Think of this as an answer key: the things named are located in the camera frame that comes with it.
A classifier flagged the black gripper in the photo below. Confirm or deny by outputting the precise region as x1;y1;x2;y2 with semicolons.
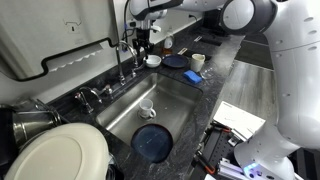
131;27;155;56

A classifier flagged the chrome tap lever handle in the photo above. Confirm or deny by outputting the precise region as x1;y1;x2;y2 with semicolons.
99;83;115;100
130;60;147;79

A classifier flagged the white bowl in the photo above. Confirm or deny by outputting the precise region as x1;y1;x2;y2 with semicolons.
143;54;163;69

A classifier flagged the soap bottle with amber liquid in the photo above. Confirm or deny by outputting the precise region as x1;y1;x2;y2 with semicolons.
162;31;175;57

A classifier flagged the chrome sink faucet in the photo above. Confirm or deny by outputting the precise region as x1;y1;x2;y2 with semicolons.
114;39;140;87

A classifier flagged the wooden chopstick pair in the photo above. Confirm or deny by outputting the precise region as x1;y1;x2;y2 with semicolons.
177;46;189;56

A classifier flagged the white mug on counter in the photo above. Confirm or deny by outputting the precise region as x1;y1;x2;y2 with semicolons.
190;52;207;74

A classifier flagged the stainless steel sink basin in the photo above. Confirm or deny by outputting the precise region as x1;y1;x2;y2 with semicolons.
95;72;204;148

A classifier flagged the blue sponge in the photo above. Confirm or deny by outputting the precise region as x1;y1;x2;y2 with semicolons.
183;69;203;85

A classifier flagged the clear drinking glass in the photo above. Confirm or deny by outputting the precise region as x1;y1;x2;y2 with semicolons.
199;60;218;81

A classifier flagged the black coffee machine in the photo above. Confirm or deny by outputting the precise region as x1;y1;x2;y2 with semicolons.
201;9;231;34

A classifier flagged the chrome soap pump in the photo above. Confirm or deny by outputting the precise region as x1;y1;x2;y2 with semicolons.
73;85;104;115

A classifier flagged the dark blue plate gold rim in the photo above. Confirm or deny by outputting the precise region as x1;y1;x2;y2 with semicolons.
129;123;174;164

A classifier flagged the paper towel dispenser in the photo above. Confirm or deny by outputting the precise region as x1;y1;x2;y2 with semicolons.
0;0;120;83

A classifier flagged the orange black bar clamp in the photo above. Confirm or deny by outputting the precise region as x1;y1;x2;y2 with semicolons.
209;120;232;134
195;150;218;176

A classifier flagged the large white paper sheet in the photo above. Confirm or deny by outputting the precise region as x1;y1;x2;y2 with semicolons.
212;100;267;140

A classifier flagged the stainless steel pot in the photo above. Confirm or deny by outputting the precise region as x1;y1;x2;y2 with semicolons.
10;97;63;150

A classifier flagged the large white plate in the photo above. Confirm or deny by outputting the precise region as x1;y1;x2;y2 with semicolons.
2;122;112;180

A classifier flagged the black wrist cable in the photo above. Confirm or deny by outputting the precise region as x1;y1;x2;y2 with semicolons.
121;0;136;53

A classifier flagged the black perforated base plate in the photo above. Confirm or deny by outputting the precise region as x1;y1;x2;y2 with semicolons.
190;123;248;180

